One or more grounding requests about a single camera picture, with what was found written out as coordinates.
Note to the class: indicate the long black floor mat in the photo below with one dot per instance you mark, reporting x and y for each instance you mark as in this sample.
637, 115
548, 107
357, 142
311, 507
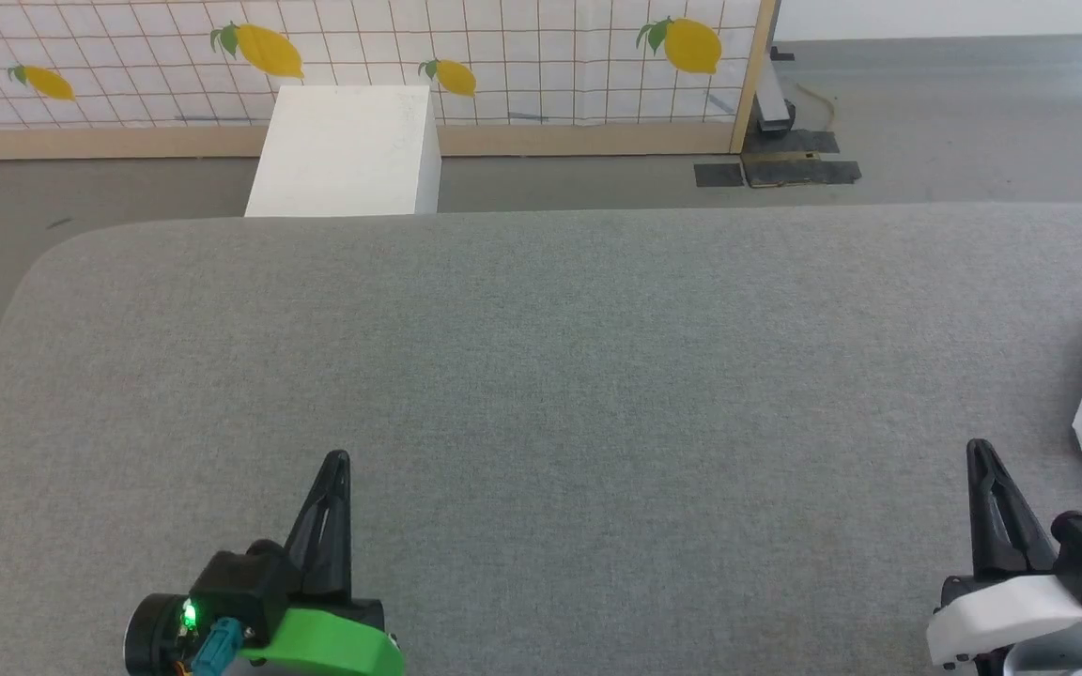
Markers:
804, 172

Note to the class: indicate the lemon print partition panel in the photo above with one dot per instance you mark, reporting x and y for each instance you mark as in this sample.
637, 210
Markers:
503, 38

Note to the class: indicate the white rectangular box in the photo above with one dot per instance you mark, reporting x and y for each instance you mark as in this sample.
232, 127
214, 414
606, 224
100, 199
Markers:
344, 150

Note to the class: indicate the small black floor mat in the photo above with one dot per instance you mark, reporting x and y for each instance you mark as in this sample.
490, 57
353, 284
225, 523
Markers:
719, 175

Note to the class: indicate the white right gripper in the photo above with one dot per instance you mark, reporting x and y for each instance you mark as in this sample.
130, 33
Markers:
1001, 620

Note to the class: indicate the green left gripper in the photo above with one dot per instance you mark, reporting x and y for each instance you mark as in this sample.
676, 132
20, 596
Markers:
334, 643

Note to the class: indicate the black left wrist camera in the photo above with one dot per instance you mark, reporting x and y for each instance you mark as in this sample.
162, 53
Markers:
240, 587

